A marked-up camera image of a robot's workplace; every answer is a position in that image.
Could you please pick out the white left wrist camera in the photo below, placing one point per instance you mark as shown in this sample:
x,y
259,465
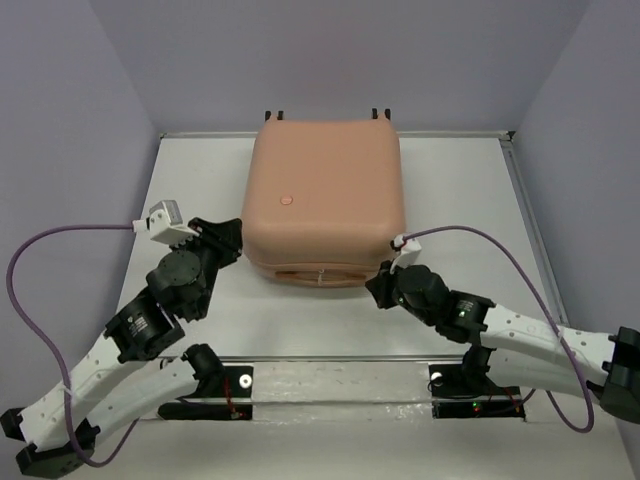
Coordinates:
x,y
164,224

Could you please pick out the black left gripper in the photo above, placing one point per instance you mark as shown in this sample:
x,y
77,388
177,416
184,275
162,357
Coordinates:
x,y
227,236

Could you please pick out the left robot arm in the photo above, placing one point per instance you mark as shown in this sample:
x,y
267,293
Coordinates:
x,y
61,431

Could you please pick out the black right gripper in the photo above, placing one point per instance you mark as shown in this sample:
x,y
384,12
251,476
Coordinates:
x,y
379,285

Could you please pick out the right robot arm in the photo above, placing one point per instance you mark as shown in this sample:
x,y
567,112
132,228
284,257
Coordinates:
x,y
511,349

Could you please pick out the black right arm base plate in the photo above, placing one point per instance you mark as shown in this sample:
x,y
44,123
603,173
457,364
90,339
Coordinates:
x,y
455,397

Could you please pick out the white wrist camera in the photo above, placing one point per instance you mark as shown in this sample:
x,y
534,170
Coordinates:
x,y
164,224
407,252

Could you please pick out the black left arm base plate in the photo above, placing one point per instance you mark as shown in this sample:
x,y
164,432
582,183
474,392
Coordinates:
x,y
230,400

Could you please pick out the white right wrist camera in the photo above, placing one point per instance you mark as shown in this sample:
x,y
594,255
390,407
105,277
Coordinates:
x,y
407,252

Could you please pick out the pink hard-shell suitcase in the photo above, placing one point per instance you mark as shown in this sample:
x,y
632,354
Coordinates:
x,y
323,199

